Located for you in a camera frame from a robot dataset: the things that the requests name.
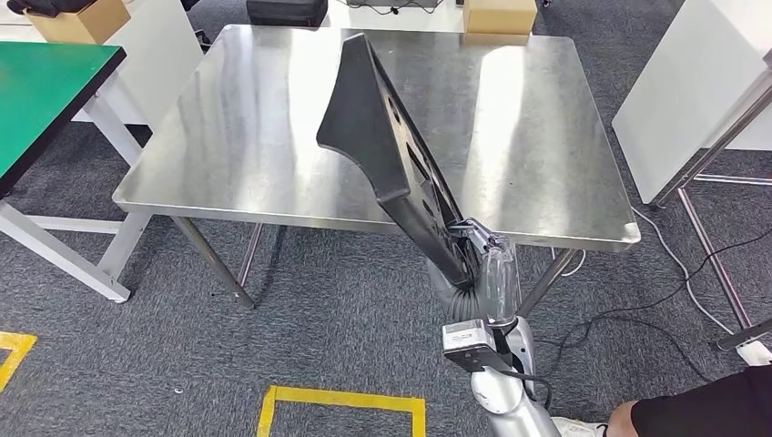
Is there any white floor cable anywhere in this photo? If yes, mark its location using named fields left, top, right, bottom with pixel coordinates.
left=550, top=208, right=738, bottom=337

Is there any person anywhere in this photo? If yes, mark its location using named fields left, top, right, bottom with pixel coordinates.
left=552, top=363, right=772, bottom=437

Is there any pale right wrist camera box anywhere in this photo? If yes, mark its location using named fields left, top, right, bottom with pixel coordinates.
left=441, top=318, right=513, bottom=375

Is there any yellow floor tape rectangle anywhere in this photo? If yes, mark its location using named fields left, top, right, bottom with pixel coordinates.
left=0, top=330, right=38, bottom=394
left=255, top=384, right=428, bottom=437

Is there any brown cardboard box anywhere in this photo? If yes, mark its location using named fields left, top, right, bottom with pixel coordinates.
left=24, top=0, right=132, bottom=46
left=462, top=0, right=539, bottom=37

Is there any green top white leg table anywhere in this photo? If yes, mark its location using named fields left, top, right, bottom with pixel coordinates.
left=0, top=40, right=153, bottom=304

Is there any black bag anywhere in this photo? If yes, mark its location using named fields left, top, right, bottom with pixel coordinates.
left=5, top=0, right=97, bottom=18

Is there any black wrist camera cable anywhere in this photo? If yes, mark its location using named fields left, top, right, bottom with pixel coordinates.
left=499, top=368, right=554, bottom=412

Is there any black floor cable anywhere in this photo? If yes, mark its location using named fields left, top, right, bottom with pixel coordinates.
left=543, top=230, right=772, bottom=387

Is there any white power strip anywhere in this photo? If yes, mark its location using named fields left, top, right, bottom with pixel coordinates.
left=734, top=339, right=772, bottom=367

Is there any stainless steel workbench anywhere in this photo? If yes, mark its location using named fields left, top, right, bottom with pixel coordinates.
left=112, top=24, right=643, bottom=310

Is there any black plastic trim part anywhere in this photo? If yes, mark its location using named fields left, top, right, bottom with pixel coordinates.
left=315, top=31, right=483, bottom=290

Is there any black hard case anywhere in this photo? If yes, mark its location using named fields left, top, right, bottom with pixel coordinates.
left=245, top=0, right=330, bottom=29

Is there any stainless steel table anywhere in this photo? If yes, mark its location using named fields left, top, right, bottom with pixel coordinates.
left=651, top=72, right=772, bottom=352

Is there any white desk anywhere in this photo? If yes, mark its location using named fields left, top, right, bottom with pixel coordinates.
left=322, top=0, right=469, bottom=35
left=611, top=0, right=772, bottom=207
left=71, top=0, right=207, bottom=131

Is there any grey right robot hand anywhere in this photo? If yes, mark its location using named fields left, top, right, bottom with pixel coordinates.
left=424, top=218, right=522, bottom=325

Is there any black office chair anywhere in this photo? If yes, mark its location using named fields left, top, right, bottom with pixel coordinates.
left=179, top=0, right=213, bottom=53

